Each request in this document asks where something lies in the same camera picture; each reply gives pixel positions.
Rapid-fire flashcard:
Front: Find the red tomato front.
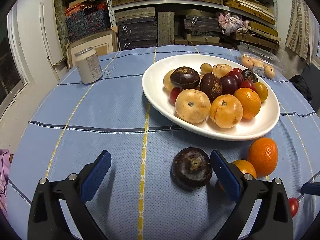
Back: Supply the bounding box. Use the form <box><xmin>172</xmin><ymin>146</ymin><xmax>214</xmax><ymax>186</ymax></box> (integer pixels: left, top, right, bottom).
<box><xmin>288</xmin><ymin>197</ymin><xmax>299</xmax><ymax>218</ymax></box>

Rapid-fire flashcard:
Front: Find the orange mandarin back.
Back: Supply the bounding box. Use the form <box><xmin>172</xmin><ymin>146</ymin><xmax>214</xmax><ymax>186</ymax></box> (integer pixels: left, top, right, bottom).
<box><xmin>247</xmin><ymin>137</ymin><xmax>278</xmax><ymax>178</ymax></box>

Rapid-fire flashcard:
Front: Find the orange mandarin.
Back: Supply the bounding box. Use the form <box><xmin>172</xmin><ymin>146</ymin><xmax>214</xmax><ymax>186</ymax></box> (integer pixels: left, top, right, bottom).
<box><xmin>247</xmin><ymin>137</ymin><xmax>278</xmax><ymax>178</ymax></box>
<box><xmin>234</xmin><ymin>88</ymin><xmax>261</xmax><ymax>120</ymax></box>

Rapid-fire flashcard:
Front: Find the yellow-orange persimmon tomato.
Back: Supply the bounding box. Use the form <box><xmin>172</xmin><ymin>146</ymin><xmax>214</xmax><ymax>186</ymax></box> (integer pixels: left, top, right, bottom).
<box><xmin>254</xmin><ymin>82</ymin><xmax>268</xmax><ymax>103</ymax></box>

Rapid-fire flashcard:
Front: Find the dark mangosteen back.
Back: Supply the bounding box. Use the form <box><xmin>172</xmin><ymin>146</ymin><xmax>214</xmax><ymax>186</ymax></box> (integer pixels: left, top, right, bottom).
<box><xmin>242</xmin><ymin>69</ymin><xmax>258</xmax><ymax>83</ymax></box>

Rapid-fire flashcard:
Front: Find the dark red plum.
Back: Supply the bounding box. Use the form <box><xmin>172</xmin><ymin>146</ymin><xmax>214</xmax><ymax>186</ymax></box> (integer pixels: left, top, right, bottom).
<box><xmin>220</xmin><ymin>76</ymin><xmax>238</xmax><ymax>95</ymax></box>

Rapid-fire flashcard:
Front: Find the pepino melon top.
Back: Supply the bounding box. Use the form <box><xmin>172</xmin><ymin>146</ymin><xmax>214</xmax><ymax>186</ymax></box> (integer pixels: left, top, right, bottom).
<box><xmin>175</xmin><ymin>89</ymin><xmax>211</xmax><ymax>124</ymax></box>

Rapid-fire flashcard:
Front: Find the dark brown mangosteen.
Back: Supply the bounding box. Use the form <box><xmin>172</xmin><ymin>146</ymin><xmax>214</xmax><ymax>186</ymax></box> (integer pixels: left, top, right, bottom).
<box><xmin>200</xmin><ymin>73</ymin><xmax>222</xmax><ymax>102</ymax></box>
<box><xmin>170</xmin><ymin>66</ymin><xmax>200</xmax><ymax>89</ymax></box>

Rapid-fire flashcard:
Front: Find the pale pepino melon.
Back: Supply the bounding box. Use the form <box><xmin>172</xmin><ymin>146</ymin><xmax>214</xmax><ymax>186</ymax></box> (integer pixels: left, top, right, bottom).
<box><xmin>212</xmin><ymin>64</ymin><xmax>233</xmax><ymax>79</ymax></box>

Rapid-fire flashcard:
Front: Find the small tan round fruit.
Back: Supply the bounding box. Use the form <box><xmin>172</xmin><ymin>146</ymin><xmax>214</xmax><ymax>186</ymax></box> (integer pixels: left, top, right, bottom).
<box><xmin>200</xmin><ymin>63</ymin><xmax>212</xmax><ymax>74</ymax></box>

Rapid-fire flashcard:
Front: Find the red cherry tomato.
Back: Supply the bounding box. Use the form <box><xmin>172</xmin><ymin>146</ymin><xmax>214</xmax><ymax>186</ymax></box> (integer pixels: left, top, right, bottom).
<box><xmin>169</xmin><ymin>87</ymin><xmax>183</xmax><ymax>104</ymax></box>

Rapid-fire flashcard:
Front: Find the striped pepino melon front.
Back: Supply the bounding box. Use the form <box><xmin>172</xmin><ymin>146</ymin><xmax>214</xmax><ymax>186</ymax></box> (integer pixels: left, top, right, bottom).
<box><xmin>163</xmin><ymin>69</ymin><xmax>175</xmax><ymax>91</ymax></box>

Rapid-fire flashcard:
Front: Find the red tomato small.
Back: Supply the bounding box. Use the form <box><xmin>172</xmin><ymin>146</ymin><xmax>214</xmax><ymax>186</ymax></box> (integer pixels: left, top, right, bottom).
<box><xmin>233</xmin><ymin>68</ymin><xmax>242</xmax><ymax>74</ymax></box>

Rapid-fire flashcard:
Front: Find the small orange tomato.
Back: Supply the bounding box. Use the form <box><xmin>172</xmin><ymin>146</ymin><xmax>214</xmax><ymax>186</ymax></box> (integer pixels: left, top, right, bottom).
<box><xmin>232</xmin><ymin>159</ymin><xmax>257</xmax><ymax>179</ymax></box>

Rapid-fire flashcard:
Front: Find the purple cloth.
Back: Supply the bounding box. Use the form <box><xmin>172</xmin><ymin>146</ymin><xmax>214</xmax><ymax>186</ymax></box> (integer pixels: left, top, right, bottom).
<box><xmin>0</xmin><ymin>149</ymin><xmax>14</xmax><ymax>217</ymax></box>

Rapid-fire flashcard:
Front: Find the blue checked tablecloth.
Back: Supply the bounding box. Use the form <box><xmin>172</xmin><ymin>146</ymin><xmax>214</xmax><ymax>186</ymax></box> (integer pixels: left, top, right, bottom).
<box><xmin>6</xmin><ymin>44</ymin><xmax>320</xmax><ymax>240</ymax></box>

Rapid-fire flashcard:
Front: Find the black bag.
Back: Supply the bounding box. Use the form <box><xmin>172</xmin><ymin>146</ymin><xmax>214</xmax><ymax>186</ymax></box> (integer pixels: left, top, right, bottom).
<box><xmin>289</xmin><ymin>75</ymin><xmax>312</xmax><ymax>103</ymax></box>

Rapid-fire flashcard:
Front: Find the clear plastic fruit box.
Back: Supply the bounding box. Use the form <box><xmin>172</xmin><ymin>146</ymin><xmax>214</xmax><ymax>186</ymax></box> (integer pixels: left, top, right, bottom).
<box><xmin>237</xmin><ymin>42</ymin><xmax>284</xmax><ymax>81</ymax></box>

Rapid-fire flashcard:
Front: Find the hanging patterned curtain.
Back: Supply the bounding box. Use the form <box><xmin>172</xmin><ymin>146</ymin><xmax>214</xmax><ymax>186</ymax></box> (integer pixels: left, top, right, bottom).
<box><xmin>285</xmin><ymin>0</ymin><xmax>310</xmax><ymax>64</ymax></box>

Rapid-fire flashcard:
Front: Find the white oval plate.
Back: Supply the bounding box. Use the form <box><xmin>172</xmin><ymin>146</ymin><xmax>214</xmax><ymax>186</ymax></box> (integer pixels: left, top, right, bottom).
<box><xmin>142</xmin><ymin>54</ymin><xmax>280</xmax><ymax>141</ymax></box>

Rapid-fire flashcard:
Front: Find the pink crumpled cloth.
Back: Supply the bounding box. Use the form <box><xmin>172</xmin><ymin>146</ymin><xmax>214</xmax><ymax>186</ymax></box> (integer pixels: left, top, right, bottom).
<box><xmin>217</xmin><ymin>12</ymin><xmax>251</xmax><ymax>36</ymax></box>

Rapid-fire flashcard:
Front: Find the framed picture cardboard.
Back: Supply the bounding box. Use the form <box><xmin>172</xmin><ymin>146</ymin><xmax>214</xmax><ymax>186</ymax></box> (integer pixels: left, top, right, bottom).
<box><xmin>66</xmin><ymin>26</ymin><xmax>119</xmax><ymax>70</ymax></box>

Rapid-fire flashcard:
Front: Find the metal storage shelf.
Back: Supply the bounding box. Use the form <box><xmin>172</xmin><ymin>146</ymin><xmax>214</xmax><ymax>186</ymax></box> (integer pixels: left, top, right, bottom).
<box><xmin>107</xmin><ymin>0</ymin><xmax>280</xmax><ymax>51</ymax></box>

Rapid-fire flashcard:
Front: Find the window with frame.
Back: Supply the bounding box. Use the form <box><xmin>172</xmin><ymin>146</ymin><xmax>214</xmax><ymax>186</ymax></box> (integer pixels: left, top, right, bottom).
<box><xmin>1</xmin><ymin>4</ymin><xmax>34</xmax><ymax>115</ymax></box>

